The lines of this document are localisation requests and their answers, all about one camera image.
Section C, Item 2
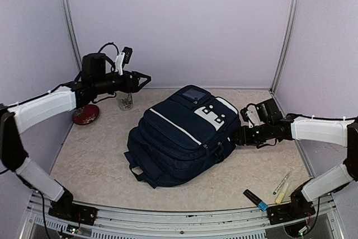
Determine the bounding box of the white floral paper cup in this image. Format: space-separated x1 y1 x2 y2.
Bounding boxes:
116 92 133 111

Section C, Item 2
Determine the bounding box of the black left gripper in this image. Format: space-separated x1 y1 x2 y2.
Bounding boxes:
94 71 152 95

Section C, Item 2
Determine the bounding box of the navy blue student backpack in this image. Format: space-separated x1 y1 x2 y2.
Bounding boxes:
125 85 241 188

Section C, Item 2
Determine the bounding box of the black blue highlighter marker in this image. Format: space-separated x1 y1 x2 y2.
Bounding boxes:
243 189 268 212

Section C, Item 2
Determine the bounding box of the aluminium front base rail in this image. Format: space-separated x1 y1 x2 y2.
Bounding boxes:
18 193 346 238

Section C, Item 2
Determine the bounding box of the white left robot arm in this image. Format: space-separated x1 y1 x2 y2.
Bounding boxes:
1 47 151 226

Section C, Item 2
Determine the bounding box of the white green-tip pen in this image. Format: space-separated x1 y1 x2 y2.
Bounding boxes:
273 172 291 195

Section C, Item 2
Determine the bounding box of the right aluminium frame post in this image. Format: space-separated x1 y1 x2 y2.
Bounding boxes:
270 0 299 96

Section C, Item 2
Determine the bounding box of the aluminium frame post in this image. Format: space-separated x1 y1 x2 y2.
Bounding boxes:
270 0 299 96
60 0 82 71

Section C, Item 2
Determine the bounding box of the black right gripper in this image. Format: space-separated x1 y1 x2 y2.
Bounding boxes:
229 121 273 146

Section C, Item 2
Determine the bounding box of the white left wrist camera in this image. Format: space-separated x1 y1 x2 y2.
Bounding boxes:
115 46 133 75

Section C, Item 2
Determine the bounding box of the red floral round coaster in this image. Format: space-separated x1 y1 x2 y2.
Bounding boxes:
72 104 100 125

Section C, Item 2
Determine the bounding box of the left aluminium frame post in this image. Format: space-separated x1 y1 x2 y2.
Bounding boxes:
60 0 82 71

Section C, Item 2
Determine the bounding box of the yellow highlighter marker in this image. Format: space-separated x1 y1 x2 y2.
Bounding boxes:
275 182 290 205

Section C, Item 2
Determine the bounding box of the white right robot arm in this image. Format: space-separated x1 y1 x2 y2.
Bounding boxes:
233 99 357 225

